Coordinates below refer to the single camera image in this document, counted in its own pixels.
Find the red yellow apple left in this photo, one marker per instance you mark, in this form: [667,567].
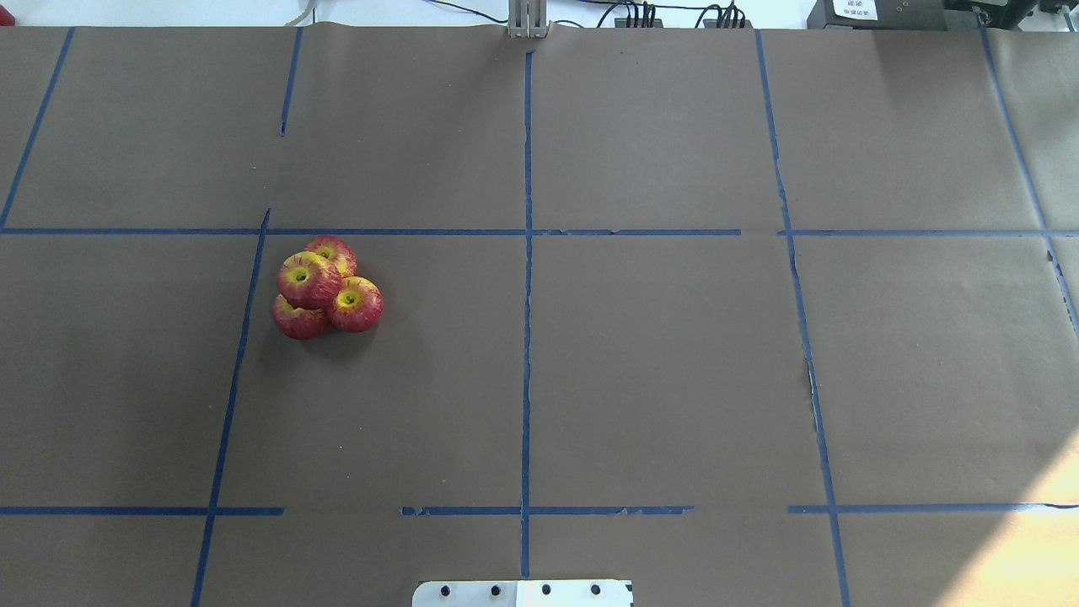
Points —
[298,323]

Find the red yellow apple near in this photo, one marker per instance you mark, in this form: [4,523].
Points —
[356,307]

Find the aluminium frame post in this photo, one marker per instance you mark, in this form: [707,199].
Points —
[527,19]

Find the red yellow apple far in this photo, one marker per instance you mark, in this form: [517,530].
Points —
[336,251]

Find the carried red yellow apple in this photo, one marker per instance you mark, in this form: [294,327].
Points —
[308,281]

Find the white camera pillar with base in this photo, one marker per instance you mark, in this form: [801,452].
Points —
[544,592]

